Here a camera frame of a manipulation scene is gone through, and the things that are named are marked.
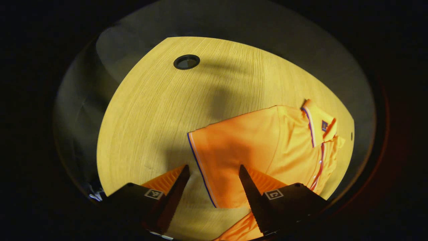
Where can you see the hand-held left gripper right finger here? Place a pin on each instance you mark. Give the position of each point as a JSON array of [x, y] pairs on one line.
[[255, 204]]

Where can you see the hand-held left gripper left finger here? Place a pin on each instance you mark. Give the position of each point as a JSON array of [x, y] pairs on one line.
[[172, 204]]

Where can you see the orange polo T-shirt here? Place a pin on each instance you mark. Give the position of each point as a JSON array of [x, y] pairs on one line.
[[240, 140]]

